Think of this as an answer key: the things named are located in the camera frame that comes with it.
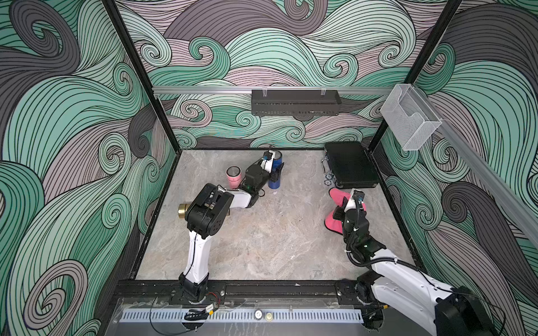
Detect blue thermos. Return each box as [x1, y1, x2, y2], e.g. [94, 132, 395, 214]
[268, 151, 284, 190]

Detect pink microfiber cloth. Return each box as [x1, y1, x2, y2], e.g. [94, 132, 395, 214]
[324, 188, 367, 235]

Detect gold thermos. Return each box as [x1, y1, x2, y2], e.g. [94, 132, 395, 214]
[177, 203, 191, 219]

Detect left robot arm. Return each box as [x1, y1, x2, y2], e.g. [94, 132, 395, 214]
[179, 164, 284, 302]

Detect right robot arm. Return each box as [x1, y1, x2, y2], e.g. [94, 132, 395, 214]
[324, 190, 500, 335]

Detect pink thermos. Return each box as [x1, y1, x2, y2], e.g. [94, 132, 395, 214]
[226, 165, 243, 189]

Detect black case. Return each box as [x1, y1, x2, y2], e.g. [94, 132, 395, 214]
[324, 141, 380, 189]

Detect metal rings on case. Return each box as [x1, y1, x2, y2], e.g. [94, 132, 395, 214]
[321, 156, 336, 186]

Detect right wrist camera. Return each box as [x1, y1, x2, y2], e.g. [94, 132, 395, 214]
[345, 188, 365, 212]

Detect black wall shelf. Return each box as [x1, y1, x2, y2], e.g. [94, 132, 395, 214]
[251, 89, 342, 119]

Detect clear plastic wall holder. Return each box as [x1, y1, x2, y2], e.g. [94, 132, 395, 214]
[381, 84, 442, 151]

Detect white slotted cable duct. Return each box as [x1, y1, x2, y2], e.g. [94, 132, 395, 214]
[119, 308, 364, 323]

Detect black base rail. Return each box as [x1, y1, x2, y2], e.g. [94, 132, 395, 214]
[113, 277, 375, 306]

